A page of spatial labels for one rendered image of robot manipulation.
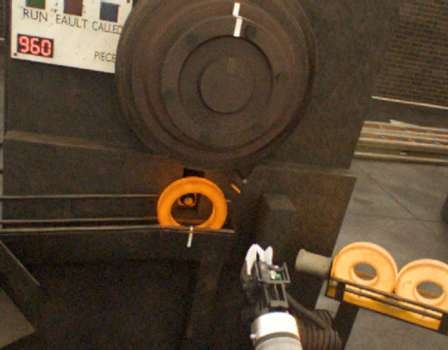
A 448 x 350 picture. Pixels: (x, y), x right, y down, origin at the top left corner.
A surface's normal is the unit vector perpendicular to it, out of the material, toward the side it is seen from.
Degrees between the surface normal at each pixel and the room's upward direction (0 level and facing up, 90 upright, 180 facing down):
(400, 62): 90
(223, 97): 90
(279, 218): 90
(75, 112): 90
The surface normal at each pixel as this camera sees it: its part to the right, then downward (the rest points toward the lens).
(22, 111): 0.18, 0.40
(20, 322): 0.12, -0.89
